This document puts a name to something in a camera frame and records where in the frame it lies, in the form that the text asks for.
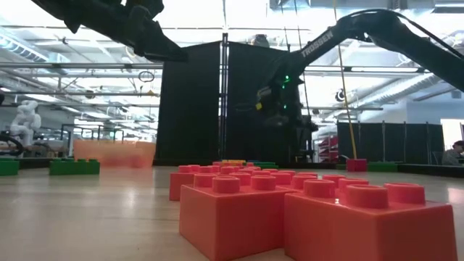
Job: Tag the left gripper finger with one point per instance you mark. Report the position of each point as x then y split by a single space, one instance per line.
163 59
159 43

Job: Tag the green rectangular block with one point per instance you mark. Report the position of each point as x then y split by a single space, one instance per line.
382 166
74 166
266 165
9 166

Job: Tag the yellow rectangular block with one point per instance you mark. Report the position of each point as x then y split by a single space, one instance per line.
233 161

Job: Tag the orange long studded block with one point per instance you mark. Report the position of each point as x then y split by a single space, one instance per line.
286 177

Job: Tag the green long block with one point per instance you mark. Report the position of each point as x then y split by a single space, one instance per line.
341 166

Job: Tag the red rectangular block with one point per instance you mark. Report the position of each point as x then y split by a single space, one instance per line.
356 165

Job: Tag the orange rectangular block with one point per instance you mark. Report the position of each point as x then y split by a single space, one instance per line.
181 185

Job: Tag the orange square block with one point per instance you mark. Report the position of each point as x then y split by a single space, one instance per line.
362 232
235 217

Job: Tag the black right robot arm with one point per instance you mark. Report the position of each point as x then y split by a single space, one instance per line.
398 36

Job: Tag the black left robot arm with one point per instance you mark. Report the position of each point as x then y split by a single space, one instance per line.
90 14

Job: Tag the black cabinet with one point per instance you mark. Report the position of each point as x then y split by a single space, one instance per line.
302 145

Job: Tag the black divider screen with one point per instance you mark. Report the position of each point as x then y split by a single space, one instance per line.
188 119

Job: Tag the red shelf rack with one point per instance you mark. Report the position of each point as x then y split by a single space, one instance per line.
328 146

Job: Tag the orange plastic bin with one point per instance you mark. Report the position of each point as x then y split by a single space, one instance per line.
108 150

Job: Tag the white robot figure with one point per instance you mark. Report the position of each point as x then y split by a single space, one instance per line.
25 119

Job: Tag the person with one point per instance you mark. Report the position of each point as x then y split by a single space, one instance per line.
453 154

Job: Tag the black partition wall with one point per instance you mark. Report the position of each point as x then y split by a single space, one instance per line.
391 143

